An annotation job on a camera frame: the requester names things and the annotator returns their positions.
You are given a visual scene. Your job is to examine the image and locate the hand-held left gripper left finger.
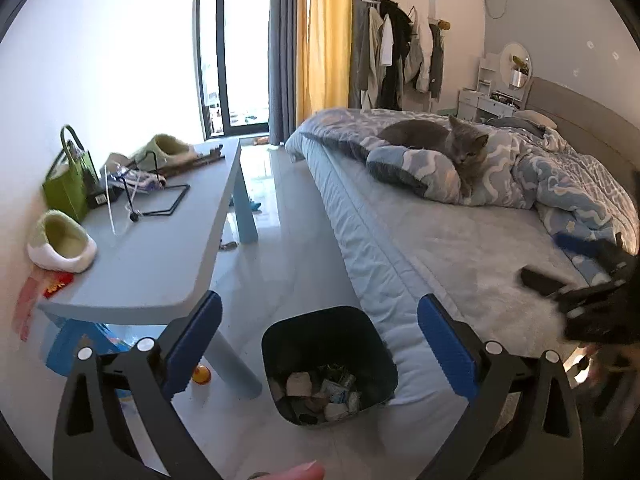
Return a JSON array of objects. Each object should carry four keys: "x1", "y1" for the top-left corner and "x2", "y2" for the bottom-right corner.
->
[{"x1": 52, "y1": 290, "x2": 223, "y2": 480}]

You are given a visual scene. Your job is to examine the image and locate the clothes on wall rack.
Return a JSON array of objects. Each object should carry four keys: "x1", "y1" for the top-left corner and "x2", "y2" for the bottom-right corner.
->
[{"x1": 356, "y1": 0, "x2": 447, "y2": 112}]

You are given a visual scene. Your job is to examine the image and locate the black wire stand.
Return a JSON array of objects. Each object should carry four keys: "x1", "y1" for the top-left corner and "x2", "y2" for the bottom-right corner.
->
[{"x1": 125, "y1": 152, "x2": 191, "y2": 222}]

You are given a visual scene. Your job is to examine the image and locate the grey pillow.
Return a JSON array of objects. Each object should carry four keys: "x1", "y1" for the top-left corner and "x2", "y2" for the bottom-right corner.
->
[{"x1": 511, "y1": 108, "x2": 559, "y2": 129}]

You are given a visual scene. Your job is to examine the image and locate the person's left hand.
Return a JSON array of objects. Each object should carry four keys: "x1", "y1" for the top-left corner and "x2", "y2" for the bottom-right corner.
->
[{"x1": 271, "y1": 462, "x2": 326, "y2": 480}]

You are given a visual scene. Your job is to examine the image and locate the white cable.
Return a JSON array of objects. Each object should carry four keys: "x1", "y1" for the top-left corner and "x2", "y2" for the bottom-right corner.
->
[{"x1": 102, "y1": 180, "x2": 138, "y2": 237}]

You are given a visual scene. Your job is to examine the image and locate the green gift bag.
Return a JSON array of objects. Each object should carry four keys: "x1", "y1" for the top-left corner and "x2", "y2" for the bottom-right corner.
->
[{"x1": 42, "y1": 124, "x2": 101, "y2": 224}]

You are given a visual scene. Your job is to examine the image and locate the green fluffy slipper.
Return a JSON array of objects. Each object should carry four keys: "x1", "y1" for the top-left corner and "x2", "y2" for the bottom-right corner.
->
[
  {"x1": 27, "y1": 209, "x2": 98, "y2": 274},
  {"x1": 129, "y1": 133, "x2": 194, "y2": 169}
]

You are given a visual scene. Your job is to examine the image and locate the light blue low table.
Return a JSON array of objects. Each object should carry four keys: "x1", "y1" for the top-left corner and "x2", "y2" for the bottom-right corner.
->
[{"x1": 37, "y1": 138, "x2": 264, "y2": 402}]

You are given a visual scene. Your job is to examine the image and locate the dark wooden sticks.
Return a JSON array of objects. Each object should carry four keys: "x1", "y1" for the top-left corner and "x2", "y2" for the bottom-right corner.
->
[{"x1": 161, "y1": 144, "x2": 225, "y2": 177}]

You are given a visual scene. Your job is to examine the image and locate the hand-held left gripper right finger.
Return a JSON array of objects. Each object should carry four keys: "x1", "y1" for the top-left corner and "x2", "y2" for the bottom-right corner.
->
[{"x1": 400, "y1": 294, "x2": 586, "y2": 480}]

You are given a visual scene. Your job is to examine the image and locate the grey cat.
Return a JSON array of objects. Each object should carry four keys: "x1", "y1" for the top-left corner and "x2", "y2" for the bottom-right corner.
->
[{"x1": 377, "y1": 114, "x2": 490, "y2": 197}]

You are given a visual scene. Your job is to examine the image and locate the red packet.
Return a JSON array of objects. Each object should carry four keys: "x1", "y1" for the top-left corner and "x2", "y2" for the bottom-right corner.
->
[{"x1": 39, "y1": 272, "x2": 76, "y2": 302}]

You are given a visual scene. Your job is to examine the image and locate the glass balcony door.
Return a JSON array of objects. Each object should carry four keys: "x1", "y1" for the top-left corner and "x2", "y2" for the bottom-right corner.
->
[{"x1": 196, "y1": 0, "x2": 274, "y2": 142}]

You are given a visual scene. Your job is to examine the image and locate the bed with grey sheet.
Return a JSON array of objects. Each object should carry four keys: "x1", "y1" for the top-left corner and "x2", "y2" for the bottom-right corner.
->
[{"x1": 285, "y1": 130, "x2": 640, "y2": 461}]

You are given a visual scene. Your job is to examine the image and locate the blue white patterned blanket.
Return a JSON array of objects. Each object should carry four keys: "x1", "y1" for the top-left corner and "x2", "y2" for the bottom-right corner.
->
[{"x1": 285, "y1": 108, "x2": 640, "y2": 287}]

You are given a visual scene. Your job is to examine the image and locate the dark grey curtain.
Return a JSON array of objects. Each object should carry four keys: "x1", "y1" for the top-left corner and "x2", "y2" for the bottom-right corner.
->
[{"x1": 267, "y1": 0, "x2": 312, "y2": 147}]

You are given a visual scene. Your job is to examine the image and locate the white vanity desk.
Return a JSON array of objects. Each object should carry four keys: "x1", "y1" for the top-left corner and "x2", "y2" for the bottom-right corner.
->
[{"x1": 456, "y1": 54, "x2": 522, "y2": 122}]

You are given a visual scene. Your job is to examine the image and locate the blue white tissue pack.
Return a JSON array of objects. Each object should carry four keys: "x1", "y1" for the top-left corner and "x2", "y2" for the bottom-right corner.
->
[{"x1": 319, "y1": 378, "x2": 352, "y2": 406}]

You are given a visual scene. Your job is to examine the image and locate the light grey curtain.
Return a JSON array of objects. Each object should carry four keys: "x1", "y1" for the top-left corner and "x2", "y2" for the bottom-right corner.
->
[{"x1": 347, "y1": 0, "x2": 394, "y2": 107}]

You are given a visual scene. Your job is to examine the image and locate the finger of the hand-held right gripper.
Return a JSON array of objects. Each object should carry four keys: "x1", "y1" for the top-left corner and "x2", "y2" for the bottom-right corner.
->
[
  {"x1": 553, "y1": 231, "x2": 621, "y2": 276},
  {"x1": 520, "y1": 267, "x2": 576, "y2": 303}
]

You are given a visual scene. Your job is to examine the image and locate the dark green trash bin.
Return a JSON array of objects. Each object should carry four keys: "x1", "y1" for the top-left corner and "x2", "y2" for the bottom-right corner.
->
[{"x1": 260, "y1": 305, "x2": 400, "y2": 427}]

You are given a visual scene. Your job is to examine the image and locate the large white sock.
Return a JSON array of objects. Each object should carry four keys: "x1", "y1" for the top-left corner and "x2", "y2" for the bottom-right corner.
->
[{"x1": 285, "y1": 370, "x2": 314, "y2": 397}]

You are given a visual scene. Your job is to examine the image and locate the blue snack packet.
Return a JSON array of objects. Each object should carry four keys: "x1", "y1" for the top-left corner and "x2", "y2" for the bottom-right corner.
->
[{"x1": 45, "y1": 322, "x2": 137, "y2": 392}]

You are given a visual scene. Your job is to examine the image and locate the grey bed headboard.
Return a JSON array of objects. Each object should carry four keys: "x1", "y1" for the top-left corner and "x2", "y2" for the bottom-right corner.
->
[{"x1": 524, "y1": 75, "x2": 640, "y2": 177}]

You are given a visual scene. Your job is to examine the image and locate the round mirror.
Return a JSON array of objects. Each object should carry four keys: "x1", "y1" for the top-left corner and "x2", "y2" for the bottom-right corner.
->
[{"x1": 499, "y1": 42, "x2": 534, "y2": 92}]

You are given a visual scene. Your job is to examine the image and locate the yellow curtain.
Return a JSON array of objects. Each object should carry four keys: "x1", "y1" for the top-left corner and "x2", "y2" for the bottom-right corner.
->
[{"x1": 295, "y1": 0, "x2": 354, "y2": 122}]

